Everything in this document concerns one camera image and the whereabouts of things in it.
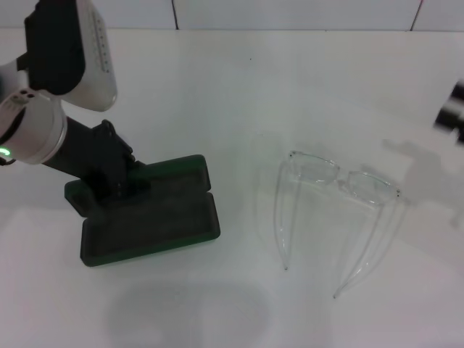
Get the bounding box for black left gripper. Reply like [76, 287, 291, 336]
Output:
[41, 117, 152, 199]

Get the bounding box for green glasses case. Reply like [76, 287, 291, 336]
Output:
[64, 154, 221, 268]

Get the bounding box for clear white glasses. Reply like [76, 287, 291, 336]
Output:
[273, 150, 403, 300]

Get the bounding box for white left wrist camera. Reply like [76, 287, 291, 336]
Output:
[24, 0, 119, 112]

